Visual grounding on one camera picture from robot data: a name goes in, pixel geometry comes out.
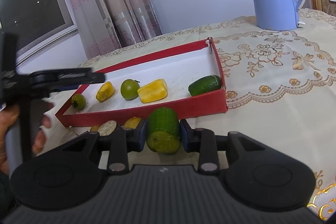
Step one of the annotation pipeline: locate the green cucumber piece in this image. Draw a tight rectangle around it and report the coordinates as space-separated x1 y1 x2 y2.
188 75 222 97
146 107 181 155

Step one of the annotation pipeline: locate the green lime fruit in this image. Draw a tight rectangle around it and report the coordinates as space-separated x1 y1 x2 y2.
120 79 140 101

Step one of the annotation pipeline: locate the yellow rounded fruit piece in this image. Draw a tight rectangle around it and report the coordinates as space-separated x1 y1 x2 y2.
96 81 115 102

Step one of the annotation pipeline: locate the person left hand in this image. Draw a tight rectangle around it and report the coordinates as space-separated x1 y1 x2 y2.
0 101 55 176

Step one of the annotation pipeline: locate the yellow green fruit piece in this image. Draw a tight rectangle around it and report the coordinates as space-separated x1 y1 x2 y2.
123 117 142 130

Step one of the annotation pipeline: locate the small yellow-brown fruit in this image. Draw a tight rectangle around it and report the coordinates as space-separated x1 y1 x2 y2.
90 125 100 132

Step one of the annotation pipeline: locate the small green tomato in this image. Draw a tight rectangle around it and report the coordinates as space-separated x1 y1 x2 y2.
71 94 87 110

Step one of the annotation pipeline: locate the yellow fruit chunk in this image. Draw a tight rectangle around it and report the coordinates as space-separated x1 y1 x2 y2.
137 79 168 103

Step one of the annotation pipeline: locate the red shallow cardboard box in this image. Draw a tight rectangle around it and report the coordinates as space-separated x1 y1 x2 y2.
56 38 228 127

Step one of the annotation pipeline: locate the cream embroidered tablecloth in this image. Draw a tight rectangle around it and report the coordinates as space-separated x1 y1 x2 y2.
83 9 335 220

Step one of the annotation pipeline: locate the window with white frame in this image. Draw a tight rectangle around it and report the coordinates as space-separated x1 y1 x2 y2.
1 0 77 65

